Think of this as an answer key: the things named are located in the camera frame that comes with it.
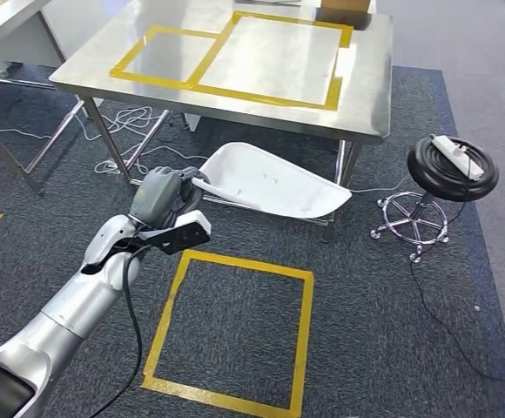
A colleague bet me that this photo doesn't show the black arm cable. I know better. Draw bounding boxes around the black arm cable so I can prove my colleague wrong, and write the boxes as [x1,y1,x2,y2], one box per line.
[89,245,153,418]

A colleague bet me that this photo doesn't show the steel side table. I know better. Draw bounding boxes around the steel side table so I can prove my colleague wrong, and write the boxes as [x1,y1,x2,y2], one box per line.
[0,0,85,194]

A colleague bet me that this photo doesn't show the white power strip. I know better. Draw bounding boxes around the white power strip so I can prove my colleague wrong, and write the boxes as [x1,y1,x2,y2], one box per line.
[429,133,485,182]

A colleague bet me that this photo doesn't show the black round stool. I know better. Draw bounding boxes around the black round stool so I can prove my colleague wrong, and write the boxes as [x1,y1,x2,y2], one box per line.
[370,135,500,266]

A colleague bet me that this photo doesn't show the tangled white floor cables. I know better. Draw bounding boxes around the tangled white floor cables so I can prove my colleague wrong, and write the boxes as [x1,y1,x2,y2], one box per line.
[74,105,210,177]

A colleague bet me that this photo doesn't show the black power cable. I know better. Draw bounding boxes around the black power cable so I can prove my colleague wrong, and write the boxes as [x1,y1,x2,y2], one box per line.
[409,146,505,394]

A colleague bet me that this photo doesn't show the steel workbench table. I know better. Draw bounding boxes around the steel workbench table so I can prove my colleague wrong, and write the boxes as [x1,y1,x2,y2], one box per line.
[48,0,394,244]

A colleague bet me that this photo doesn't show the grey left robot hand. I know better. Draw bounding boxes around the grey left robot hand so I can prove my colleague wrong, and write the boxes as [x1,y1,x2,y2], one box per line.
[129,165,210,231]

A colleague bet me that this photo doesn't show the white curved plastic part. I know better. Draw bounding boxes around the white curved plastic part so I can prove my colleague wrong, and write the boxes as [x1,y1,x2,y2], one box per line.
[191,141,352,220]

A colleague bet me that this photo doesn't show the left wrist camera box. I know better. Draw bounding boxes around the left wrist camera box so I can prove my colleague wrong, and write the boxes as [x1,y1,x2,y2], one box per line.
[139,210,211,256]

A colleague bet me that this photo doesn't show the thin white floor cable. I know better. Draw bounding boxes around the thin white floor cable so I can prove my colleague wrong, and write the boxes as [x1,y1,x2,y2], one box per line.
[0,126,54,143]

